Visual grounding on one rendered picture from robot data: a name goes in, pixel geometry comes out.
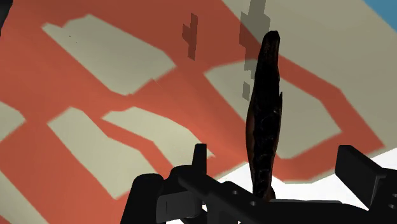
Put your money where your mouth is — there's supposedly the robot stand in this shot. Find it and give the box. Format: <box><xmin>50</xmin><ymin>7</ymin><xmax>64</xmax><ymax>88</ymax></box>
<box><xmin>0</xmin><ymin>0</ymin><xmax>14</xmax><ymax>36</ymax></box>

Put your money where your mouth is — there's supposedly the dark brown elongated object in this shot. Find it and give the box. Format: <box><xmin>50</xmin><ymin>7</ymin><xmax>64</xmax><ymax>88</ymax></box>
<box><xmin>246</xmin><ymin>30</ymin><xmax>284</xmax><ymax>201</ymax></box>

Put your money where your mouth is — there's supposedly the red beige patterned rug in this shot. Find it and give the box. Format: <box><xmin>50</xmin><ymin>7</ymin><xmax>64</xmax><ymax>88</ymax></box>
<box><xmin>0</xmin><ymin>0</ymin><xmax>397</xmax><ymax>224</ymax></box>

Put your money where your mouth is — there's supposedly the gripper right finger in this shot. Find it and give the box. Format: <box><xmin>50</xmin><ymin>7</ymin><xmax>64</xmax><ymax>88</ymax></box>
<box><xmin>335</xmin><ymin>144</ymin><xmax>397</xmax><ymax>224</ymax></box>

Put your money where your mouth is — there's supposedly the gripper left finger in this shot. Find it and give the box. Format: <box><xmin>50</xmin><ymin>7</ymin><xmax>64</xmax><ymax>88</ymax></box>
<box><xmin>120</xmin><ymin>143</ymin><xmax>271</xmax><ymax>224</ymax></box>

